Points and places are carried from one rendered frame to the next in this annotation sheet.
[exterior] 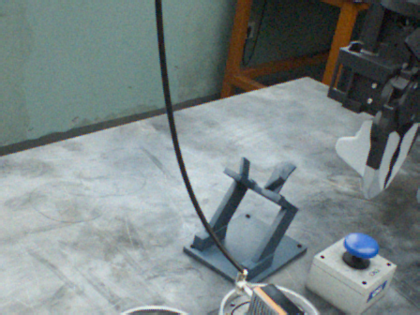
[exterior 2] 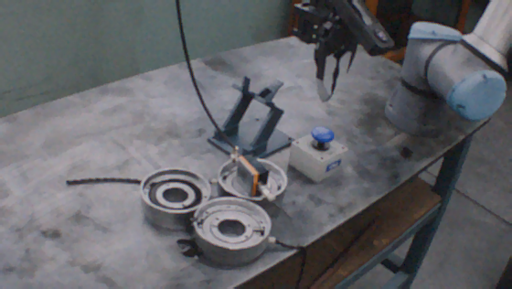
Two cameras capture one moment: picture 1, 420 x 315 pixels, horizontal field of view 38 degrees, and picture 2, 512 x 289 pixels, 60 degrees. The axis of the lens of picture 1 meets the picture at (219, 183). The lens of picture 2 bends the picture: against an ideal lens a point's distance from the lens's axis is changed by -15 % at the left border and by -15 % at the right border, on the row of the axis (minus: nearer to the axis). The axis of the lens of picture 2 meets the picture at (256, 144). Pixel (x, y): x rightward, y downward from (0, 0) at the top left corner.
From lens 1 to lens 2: 23 cm
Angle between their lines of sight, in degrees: 6
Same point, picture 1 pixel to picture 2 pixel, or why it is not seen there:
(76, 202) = (143, 112)
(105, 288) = (153, 161)
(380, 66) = (316, 15)
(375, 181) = (323, 88)
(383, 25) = not seen: outside the picture
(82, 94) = (176, 48)
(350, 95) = (303, 33)
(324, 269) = (298, 150)
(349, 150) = (307, 69)
